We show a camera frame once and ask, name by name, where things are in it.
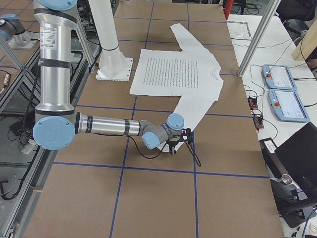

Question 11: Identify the white long-sleeve printed shirt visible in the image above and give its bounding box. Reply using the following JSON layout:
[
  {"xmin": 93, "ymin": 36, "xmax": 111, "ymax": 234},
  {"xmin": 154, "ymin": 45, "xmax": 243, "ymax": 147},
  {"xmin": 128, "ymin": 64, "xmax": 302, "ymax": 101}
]
[{"xmin": 129, "ymin": 23, "xmax": 225, "ymax": 151}]

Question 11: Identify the teach pendant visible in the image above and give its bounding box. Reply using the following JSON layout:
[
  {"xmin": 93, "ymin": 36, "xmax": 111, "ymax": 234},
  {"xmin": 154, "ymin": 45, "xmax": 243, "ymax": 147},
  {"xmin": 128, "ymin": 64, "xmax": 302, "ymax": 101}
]
[
  {"xmin": 262, "ymin": 64, "xmax": 297, "ymax": 91},
  {"xmin": 268, "ymin": 89, "xmax": 310, "ymax": 122}
]

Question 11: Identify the clear plastic bag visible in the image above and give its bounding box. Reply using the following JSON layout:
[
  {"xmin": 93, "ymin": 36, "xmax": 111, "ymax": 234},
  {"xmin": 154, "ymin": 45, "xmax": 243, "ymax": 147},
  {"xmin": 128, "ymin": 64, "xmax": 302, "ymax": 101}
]
[{"xmin": 227, "ymin": 21, "xmax": 252, "ymax": 40}]

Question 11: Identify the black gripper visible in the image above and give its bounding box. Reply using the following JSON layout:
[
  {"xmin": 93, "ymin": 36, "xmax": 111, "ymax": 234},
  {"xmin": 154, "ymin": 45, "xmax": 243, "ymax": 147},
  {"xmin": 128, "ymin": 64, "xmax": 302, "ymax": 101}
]
[{"xmin": 167, "ymin": 128, "xmax": 201, "ymax": 166}]

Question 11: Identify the upper teach pendant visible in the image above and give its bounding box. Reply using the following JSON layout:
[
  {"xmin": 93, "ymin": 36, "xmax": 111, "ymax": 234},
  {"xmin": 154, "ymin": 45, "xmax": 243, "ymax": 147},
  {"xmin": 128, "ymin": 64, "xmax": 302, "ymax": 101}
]
[{"xmin": 262, "ymin": 64, "xmax": 297, "ymax": 91}]

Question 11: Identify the aluminium frame post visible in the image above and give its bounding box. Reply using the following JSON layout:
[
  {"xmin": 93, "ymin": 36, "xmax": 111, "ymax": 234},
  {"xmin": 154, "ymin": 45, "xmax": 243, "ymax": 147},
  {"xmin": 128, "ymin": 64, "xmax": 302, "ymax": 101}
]
[{"xmin": 237, "ymin": 0, "xmax": 281, "ymax": 77}]

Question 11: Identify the lower teach pendant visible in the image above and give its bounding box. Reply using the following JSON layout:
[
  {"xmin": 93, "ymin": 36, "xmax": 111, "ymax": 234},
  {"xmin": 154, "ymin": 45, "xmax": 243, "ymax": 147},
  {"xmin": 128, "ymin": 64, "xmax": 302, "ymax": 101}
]
[{"xmin": 268, "ymin": 89, "xmax": 310, "ymax": 122}]

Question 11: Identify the upper orange circuit board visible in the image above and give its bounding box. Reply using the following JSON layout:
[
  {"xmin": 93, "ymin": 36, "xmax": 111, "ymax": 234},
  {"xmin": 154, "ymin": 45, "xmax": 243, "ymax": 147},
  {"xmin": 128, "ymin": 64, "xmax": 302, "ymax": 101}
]
[{"xmin": 247, "ymin": 97, "xmax": 259, "ymax": 110}]

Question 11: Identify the black office chair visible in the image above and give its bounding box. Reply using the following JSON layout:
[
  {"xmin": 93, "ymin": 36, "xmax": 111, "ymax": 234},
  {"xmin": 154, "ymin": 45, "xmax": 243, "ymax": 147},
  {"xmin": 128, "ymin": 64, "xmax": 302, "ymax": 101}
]
[{"xmin": 276, "ymin": 0, "xmax": 317, "ymax": 34}]

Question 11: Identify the wooden board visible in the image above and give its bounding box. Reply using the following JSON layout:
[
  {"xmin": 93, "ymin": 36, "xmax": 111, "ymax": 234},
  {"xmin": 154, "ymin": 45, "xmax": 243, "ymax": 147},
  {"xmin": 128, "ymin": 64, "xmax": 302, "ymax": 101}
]
[{"xmin": 292, "ymin": 20, "xmax": 317, "ymax": 60}]

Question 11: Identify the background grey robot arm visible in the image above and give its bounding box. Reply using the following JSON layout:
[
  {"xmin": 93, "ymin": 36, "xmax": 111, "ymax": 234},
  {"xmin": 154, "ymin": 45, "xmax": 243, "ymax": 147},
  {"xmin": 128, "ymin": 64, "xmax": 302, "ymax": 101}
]
[{"xmin": 0, "ymin": 13, "xmax": 39, "ymax": 50}]

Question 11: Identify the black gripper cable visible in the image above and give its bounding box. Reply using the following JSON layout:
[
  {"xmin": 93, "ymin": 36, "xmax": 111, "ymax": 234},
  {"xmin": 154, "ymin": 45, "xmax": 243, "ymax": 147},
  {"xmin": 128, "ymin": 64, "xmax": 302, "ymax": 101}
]
[{"xmin": 128, "ymin": 135, "xmax": 169, "ymax": 159}]

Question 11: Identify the white power strip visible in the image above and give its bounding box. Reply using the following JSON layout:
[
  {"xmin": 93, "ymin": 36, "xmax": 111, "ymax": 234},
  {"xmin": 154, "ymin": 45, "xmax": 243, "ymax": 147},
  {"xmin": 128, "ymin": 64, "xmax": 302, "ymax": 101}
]
[{"xmin": 20, "ymin": 139, "xmax": 37, "ymax": 154}]

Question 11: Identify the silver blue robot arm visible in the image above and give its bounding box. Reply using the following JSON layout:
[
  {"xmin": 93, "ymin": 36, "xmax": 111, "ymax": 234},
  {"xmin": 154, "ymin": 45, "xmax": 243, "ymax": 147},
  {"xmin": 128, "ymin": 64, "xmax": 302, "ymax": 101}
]
[{"xmin": 33, "ymin": 0, "xmax": 193, "ymax": 154}]

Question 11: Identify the lower orange circuit board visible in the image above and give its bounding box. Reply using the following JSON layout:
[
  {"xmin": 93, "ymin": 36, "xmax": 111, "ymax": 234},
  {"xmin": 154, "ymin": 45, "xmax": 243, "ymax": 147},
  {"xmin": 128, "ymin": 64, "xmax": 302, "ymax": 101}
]
[{"xmin": 253, "ymin": 115, "xmax": 264, "ymax": 131}]

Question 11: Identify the orange circuit board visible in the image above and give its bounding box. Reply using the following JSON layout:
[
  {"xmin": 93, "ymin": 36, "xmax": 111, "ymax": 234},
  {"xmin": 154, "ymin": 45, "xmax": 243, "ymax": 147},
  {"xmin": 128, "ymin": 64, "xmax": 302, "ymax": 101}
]
[
  {"xmin": 253, "ymin": 115, "xmax": 264, "ymax": 131},
  {"xmin": 247, "ymin": 97, "xmax": 259, "ymax": 110}
]

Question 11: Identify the black table cable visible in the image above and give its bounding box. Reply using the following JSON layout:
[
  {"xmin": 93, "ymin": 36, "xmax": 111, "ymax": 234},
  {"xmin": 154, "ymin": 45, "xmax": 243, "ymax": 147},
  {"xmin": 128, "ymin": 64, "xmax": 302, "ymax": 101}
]
[{"xmin": 244, "ymin": 63, "xmax": 278, "ymax": 139}]

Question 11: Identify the black laptop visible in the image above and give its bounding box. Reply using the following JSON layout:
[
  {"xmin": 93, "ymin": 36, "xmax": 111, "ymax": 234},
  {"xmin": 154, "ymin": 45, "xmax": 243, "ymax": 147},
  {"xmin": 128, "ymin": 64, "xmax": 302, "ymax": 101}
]
[{"xmin": 275, "ymin": 122, "xmax": 317, "ymax": 196}]

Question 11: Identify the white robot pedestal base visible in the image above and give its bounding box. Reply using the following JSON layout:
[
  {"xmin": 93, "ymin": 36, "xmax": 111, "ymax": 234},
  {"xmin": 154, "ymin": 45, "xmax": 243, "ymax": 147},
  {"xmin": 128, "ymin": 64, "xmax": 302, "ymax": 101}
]
[{"xmin": 89, "ymin": 0, "xmax": 133, "ymax": 81}]

